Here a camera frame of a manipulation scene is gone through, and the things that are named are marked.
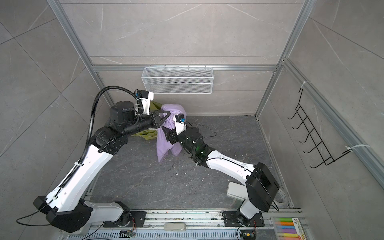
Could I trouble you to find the black corrugated cable conduit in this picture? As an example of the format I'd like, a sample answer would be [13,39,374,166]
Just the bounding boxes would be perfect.
[58,85,138,190]

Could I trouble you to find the thin black cable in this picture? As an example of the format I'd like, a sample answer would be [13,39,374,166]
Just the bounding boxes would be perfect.
[185,122,218,139]

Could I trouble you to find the lilac purple cloth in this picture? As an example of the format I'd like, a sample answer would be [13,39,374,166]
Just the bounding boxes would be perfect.
[157,104,187,163]

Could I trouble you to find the white wire mesh basket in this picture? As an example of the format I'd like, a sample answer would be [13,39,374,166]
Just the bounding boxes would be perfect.
[142,67,214,95]

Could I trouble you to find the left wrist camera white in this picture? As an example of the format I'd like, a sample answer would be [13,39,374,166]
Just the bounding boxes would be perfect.
[135,90,154,115]

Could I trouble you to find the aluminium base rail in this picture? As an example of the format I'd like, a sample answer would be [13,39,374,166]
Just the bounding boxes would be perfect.
[57,209,314,240]

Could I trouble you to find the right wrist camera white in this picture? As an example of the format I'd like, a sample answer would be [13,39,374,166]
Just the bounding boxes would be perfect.
[174,114,186,135]

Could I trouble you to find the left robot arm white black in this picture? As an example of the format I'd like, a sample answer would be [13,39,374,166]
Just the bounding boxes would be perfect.
[34,101,171,233]

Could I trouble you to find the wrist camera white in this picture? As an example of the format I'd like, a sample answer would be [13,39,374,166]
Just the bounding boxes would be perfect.
[135,90,154,115]
[174,114,186,135]

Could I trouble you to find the olive green cloth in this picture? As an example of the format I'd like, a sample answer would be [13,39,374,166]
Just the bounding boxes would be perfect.
[134,102,163,140]

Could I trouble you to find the black wire hook rack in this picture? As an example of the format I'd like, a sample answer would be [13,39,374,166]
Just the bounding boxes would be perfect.
[287,89,352,169]

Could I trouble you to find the pack of coloured markers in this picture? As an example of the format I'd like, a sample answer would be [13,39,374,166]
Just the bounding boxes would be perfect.
[272,217,309,240]

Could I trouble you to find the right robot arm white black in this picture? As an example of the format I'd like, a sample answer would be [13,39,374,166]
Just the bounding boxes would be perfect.
[162,127,280,224]

